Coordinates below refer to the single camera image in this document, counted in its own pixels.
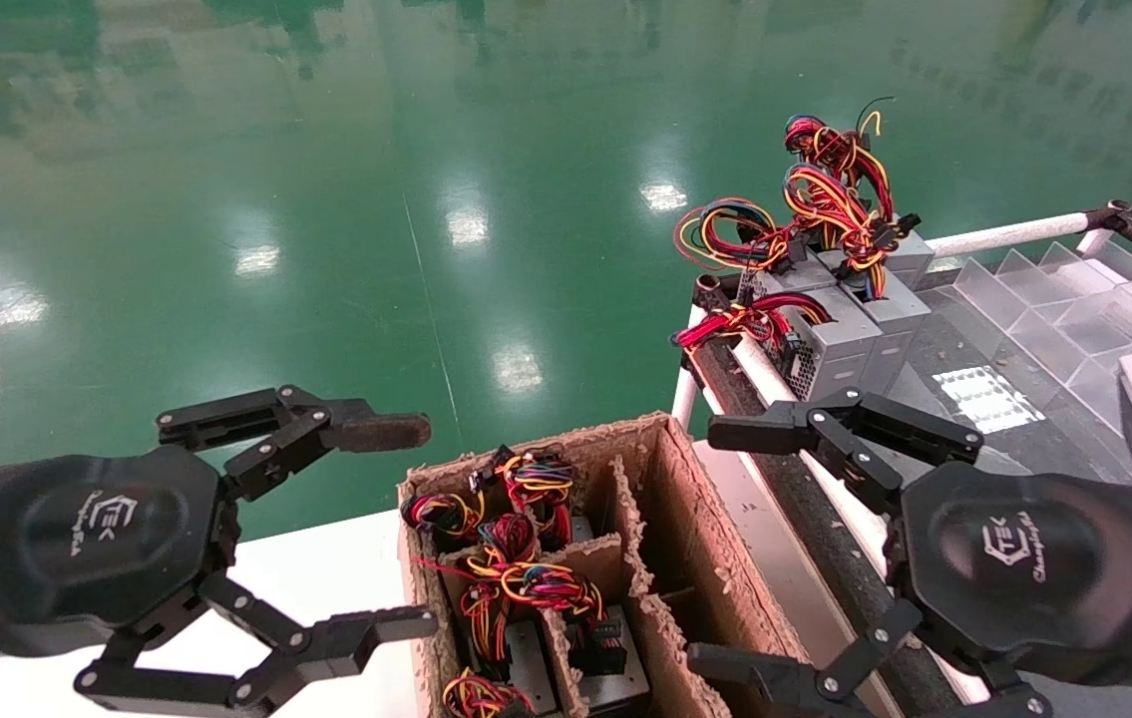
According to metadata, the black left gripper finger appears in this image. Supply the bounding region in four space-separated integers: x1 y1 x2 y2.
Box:
157 386 432 500

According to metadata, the clear acrylic divider tray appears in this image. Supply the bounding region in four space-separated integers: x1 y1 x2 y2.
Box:
952 239 1132 470

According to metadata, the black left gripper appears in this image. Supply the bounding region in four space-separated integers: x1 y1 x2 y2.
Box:
0 444 439 715

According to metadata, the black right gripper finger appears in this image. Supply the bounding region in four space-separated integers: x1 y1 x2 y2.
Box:
687 598 1055 718
708 387 985 515

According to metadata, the corrugated cardboard divider insert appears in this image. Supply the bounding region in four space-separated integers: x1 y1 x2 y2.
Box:
536 454 731 718

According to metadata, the grey power supply vented side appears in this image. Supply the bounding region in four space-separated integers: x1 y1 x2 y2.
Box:
737 257 874 408

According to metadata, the white pipe leg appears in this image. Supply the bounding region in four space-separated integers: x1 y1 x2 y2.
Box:
670 302 708 432

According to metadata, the brown cardboard box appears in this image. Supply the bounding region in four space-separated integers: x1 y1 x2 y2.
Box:
396 411 826 718

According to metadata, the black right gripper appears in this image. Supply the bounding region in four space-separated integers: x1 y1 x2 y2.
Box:
897 461 1132 694

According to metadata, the dark conveyor belt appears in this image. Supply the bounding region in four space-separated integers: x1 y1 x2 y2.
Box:
690 284 1132 718

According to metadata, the looped multicolour wire harness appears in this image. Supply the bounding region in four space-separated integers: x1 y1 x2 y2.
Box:
673 196 806 275

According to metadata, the red wire harness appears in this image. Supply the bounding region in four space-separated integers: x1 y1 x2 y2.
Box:
471 512 542 584
673 292 834 352

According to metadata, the black pipe joint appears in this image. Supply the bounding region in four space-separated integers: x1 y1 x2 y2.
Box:
691 273 738 318
1082 199 1132 248

